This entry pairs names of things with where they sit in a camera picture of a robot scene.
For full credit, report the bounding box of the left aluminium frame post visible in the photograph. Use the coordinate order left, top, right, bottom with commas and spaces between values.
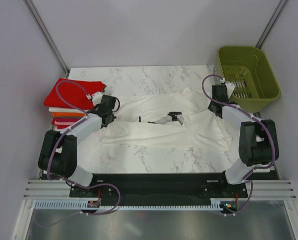
23, 0, 70, 76

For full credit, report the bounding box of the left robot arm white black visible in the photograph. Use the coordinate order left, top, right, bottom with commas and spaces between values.
38, 95, 120, 197

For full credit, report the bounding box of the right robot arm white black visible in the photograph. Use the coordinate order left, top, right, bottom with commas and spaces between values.
208, 84, 279, 197

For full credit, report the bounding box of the pink red folded shirts bottom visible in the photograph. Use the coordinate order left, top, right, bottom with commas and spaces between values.
51, 117, 79, 130

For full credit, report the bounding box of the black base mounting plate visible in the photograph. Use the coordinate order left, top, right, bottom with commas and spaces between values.
70, 173, 248, 205

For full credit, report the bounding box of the aluminium rail base frame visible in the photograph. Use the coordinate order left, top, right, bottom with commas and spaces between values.
12, 173, 296, 240

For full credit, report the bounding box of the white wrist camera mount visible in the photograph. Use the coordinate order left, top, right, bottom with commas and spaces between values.
220, 78, 235, 98
86, 91, 103, 106

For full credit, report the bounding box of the olive green plastic basket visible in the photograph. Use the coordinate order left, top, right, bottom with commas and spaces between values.
213, 45, 280, 114

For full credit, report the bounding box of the aluminium frame post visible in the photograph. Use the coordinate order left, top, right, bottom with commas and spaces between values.
255, 0, 289, 49
23, 0, 70, 76

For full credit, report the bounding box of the red folded t shirt top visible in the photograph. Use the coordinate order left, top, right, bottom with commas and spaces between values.
44, 78, 106, 110

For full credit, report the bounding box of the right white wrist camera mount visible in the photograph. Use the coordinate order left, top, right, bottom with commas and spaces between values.
220, 78, 235, 98

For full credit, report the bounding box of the white t shirt robot print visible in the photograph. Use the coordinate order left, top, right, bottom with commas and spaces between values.
101, 87, 232, 152

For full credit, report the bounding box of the right aluminium frame post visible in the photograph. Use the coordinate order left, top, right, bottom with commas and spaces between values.
255, 0, 289, 49

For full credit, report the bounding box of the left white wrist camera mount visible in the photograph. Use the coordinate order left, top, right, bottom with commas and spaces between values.
86, 91, 103, 106

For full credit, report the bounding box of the white slotted cable duct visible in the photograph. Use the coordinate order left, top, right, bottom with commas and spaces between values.
34, 199, 237, 211

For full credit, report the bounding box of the orange folded t shirt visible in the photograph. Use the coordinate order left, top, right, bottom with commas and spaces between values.
51, 112, 85, 118

